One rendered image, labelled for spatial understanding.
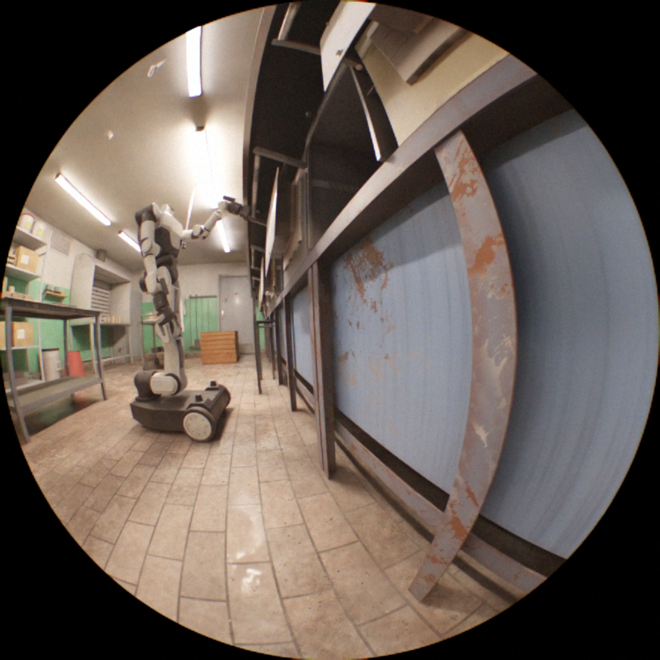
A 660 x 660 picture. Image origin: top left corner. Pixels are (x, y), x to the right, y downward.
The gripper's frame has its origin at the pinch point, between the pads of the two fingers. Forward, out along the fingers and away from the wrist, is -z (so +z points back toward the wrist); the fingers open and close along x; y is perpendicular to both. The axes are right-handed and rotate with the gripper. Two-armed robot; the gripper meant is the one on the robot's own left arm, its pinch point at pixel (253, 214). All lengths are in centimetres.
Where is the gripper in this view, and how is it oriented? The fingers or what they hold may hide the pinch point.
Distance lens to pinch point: 156.8
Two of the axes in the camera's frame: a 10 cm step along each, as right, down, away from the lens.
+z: -9.0, -3.1, -3.2
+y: -3.4, 0.1, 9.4
